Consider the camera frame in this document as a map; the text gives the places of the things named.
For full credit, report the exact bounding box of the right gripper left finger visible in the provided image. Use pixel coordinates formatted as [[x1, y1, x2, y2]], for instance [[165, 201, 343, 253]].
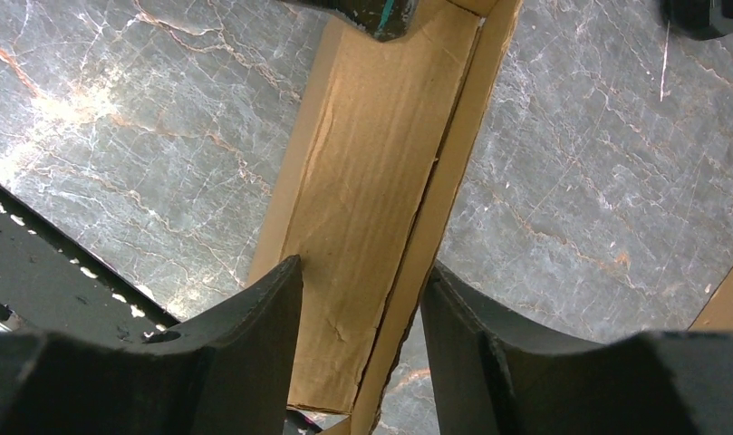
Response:
[[0, 256, 304, 434]]

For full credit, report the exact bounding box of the stack of flat cardboard sheets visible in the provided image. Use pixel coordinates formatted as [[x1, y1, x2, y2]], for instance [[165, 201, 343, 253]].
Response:
[[689, 266, 733, 332]]

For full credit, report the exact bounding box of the cardboard box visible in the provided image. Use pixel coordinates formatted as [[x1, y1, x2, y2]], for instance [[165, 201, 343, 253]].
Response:
[[248, 1, 521, 434]]

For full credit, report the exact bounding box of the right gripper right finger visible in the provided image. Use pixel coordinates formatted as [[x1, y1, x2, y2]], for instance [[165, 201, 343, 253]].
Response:
[[420, 263, 733, 434]]

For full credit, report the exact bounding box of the black poker chip case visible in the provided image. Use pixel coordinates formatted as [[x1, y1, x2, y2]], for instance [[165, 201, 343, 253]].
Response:
[[661, 0, 733, 41]]

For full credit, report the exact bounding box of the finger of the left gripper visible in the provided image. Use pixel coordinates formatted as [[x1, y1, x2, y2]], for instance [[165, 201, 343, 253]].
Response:
[[286, 0, 420, 43]]

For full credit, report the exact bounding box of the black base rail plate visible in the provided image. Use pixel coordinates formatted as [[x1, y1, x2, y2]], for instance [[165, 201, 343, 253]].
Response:
[[0, 185, 177, 345]]

